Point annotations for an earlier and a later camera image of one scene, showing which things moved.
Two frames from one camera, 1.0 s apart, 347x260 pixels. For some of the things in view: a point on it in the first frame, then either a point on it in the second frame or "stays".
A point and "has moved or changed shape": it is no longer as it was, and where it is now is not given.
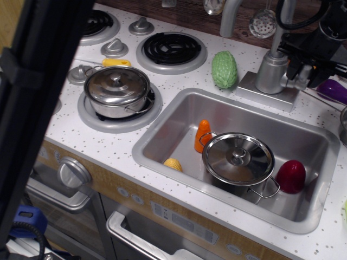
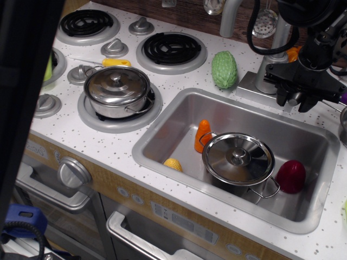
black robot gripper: (319, 50) → (312, 85)
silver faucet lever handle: (301, 82) has moved or changed shape
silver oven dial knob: (72, 173) stays
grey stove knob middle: (114, 48) stays
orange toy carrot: (204, 134) stays
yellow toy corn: (173, 163) stays
